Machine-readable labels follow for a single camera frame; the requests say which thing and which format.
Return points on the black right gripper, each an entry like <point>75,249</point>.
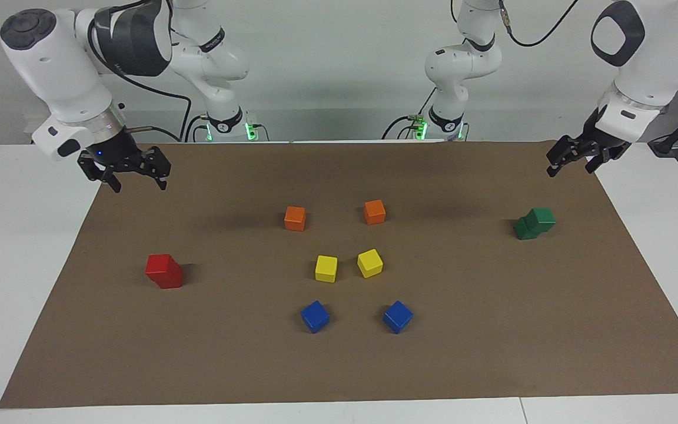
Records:
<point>118,156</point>

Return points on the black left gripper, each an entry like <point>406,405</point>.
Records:
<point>589,144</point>

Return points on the green wooden cube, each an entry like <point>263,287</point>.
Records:
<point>524,229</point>
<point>542,218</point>

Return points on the red wooden cube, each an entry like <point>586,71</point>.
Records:
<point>173,280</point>
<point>159,265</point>

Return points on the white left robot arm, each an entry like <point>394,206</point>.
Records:
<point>645,65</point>

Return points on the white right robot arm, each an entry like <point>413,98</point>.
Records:
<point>56,65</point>

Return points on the orange wooden cube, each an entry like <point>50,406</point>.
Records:
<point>295,218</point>
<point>374,212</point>

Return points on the yellow wooden cube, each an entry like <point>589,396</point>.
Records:
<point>370,262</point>
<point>326,268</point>

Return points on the blue wooden cube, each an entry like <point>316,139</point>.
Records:
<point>398,316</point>
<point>314,316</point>

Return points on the brown table mat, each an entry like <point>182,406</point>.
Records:
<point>339,359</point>

